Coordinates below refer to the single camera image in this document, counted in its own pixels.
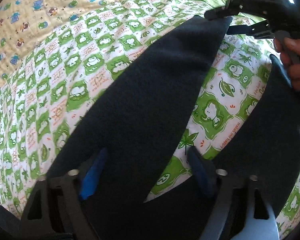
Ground yellow cartoon animal quilt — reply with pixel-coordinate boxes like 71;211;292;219
0;0;191;104

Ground person's right hand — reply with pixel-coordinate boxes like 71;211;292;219
273;37;300;92

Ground dark navy pants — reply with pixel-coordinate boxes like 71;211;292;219
0;15;300;240

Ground green white frog bedsheet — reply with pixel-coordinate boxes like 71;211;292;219
0;0;300;239

